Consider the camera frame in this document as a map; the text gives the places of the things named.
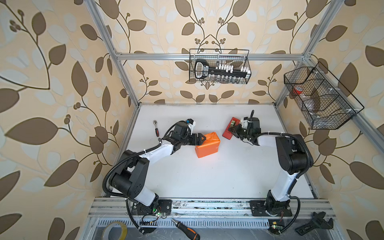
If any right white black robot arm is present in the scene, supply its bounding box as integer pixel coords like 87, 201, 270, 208
227, 111, 314, 235

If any orange black screwdriver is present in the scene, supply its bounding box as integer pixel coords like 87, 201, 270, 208
172, 219, 201, 240

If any yellowish packing tape roll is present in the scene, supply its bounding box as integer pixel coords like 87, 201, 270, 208
101, 221, 128, 240

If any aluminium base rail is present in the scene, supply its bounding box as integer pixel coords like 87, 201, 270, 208
87, 197, 334, 219

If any red cap plastic bottle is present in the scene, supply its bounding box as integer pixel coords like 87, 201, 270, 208
293, 86, 319, 115

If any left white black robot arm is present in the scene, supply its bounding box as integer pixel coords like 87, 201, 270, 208
102, 119, 206, 235

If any black wire basket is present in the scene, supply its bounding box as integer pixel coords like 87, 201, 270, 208
189, 48, 252, 85
284, 62, 364, 130

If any back black wire basket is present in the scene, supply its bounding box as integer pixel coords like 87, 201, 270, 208
189, 48, 252, 85

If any red handled ratchet wrench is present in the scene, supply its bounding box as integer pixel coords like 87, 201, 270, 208
153, 120, 160, 137

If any right black wire basket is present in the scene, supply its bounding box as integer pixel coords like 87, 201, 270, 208
284, 62, 364, 130

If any black socket set holder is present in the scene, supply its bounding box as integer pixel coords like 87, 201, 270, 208
192, 60, 252, 79

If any red tape dispenser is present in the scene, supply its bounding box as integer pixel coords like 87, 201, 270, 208
222, 116, 241, 141

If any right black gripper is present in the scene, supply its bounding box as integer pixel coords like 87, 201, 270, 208
228, 123, 251, 140

